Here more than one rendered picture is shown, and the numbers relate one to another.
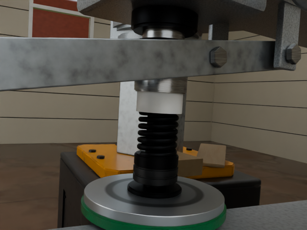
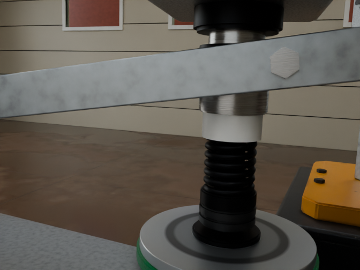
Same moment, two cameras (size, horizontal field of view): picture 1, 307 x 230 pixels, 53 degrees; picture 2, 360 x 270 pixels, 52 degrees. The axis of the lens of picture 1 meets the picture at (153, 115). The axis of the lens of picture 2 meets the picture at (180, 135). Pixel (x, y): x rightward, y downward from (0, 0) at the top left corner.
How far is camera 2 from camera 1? 0.32 m
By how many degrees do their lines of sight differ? 48
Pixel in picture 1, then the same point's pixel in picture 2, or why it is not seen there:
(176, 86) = (227, 105)
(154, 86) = (203, 105)
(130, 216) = (144, 251)
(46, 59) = (59, 87)
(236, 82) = not seen: outside the picture
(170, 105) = (223, 130)
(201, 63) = (254, 74)
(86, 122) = not seen: outside the picture
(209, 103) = not seen: outside the picture
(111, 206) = (145, 235)
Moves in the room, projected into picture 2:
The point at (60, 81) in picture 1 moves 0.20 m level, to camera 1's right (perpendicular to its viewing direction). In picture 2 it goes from (70, 105) to (195, 127)
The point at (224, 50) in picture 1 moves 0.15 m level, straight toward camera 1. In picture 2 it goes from (291, 52) to (143, 39)
